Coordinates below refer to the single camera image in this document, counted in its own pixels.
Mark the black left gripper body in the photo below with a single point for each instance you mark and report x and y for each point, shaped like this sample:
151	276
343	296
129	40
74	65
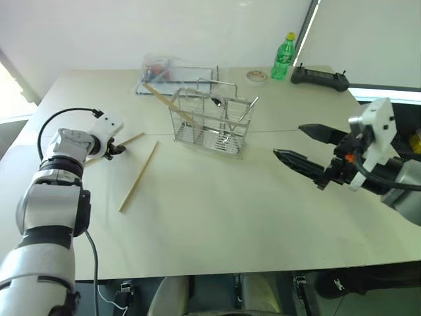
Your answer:
110	148

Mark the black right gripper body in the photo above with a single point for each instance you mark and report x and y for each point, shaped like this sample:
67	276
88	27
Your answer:
343	166

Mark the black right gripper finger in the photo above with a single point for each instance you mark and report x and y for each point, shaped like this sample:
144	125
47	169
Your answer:
302	164
320	133

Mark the wooden chopstick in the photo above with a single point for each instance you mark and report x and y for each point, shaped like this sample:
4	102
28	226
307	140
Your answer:
133	138
138	177
161	97

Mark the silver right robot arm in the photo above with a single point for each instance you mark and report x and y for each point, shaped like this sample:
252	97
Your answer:
406	186

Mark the metal spoon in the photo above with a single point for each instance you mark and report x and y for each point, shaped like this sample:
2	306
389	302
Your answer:
216	101

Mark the black remote controller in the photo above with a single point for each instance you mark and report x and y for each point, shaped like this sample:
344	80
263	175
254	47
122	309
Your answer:
315	79

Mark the thin metal cutlery piece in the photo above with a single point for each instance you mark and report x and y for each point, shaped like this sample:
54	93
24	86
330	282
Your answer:
248	110

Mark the yellow object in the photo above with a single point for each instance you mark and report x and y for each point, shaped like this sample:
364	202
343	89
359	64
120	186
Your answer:
416	143

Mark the dark bulky object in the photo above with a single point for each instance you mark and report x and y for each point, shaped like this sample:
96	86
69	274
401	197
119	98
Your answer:
406	118

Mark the green plastic bottle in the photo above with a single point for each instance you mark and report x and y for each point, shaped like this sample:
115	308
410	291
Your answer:
282	62

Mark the white tape roll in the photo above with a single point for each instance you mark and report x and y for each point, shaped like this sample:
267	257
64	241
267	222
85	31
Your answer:
256	82

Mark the clear plastic bag with items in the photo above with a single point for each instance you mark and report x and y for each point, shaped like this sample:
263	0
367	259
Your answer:
158	67

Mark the clear rectangular tray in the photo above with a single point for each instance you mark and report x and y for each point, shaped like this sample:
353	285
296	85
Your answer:
194	76

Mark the black table clamp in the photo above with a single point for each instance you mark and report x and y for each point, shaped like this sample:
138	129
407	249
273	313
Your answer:
299	282
125	288

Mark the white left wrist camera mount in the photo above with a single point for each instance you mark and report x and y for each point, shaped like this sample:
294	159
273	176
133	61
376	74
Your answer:
107	124

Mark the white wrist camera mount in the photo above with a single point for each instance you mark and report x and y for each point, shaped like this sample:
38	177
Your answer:
378	131
107	124

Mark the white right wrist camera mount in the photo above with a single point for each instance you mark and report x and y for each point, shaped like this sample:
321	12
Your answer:
378	131

